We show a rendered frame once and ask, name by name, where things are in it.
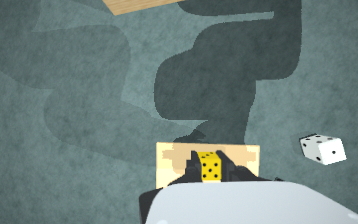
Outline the beige square mat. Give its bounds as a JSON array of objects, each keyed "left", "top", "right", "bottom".
[{"left": 157, "top": 142, "right": 259, "bottom": 189}]

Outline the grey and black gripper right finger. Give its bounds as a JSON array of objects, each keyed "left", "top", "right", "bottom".
[{"left": 215, "top": 150, "right": 272, "bottom": 182}]

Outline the yellow die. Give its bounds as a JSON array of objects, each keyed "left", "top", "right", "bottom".
[{"left": 197, "top": 152, "right": 221, "bottom": 180}]

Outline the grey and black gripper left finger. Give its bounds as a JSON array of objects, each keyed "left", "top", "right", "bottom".
[{"left": 139, "top": 150, "right": 203, "bottom": 224}]

